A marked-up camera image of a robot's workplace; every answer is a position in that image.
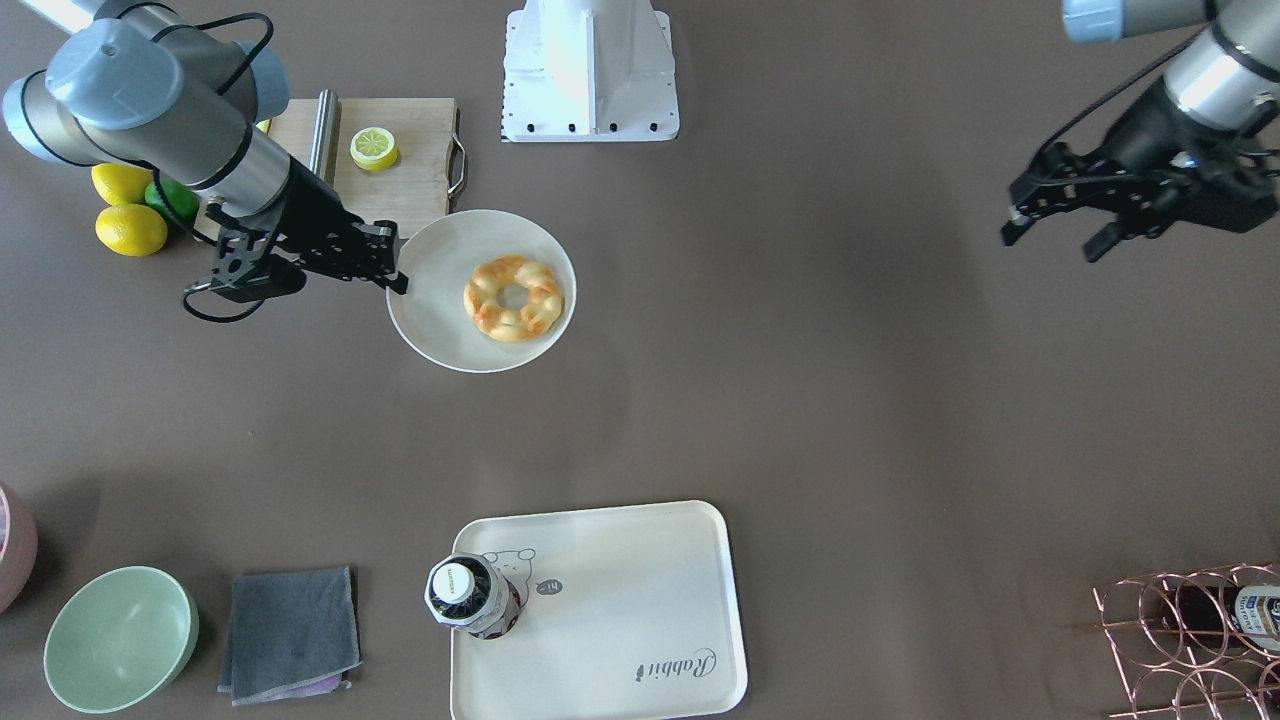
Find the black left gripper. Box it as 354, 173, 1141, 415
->
1000, 81, 1277, 263

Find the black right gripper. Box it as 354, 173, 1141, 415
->
210, 160, 410, 296

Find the white round plate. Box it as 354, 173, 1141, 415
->
387, 210, 577, 373

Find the braided glazed donut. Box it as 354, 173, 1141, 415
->
462, 255, 566, 343

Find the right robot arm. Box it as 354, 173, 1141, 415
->
3, 1, 408, 304

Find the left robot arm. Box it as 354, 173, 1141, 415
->
1001, 1, 1279, 263

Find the dark tea bottle on tray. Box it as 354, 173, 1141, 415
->
424, 553, 525, 641

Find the cream rabbit tray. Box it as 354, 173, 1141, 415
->
451, 500, 749, 719

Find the bamboo cutting board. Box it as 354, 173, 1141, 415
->
192, 97, 468, 243

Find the lemon half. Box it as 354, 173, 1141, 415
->
348, 126, 401, 172

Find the green lime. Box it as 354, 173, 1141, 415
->
143, 177, 200, 225

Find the yellow lemon lower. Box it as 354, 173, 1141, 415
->
95, 204, 169, 258

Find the yellow lemon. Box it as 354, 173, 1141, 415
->
95, 204, 169, 258
90, 163, 152, 206

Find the yellow lemon upper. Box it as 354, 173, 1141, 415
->
90, 163, 152, 206

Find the grey folded cloth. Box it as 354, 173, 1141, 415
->
218, 565, 362, 706

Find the dark drink bottle in rack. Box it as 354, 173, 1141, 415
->
1160, 584, 1279, 657

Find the green bowl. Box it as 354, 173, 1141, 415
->
44, 566, 200, 714

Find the pink ice bowl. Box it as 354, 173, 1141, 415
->
1, 483, 38, 612

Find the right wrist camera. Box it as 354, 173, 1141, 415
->
182, 254, 306, 324

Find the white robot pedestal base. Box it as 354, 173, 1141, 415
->
500, 1, 681, 143

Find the copper wire bottle rack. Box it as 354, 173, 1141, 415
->
1092, 562, 1279, 719

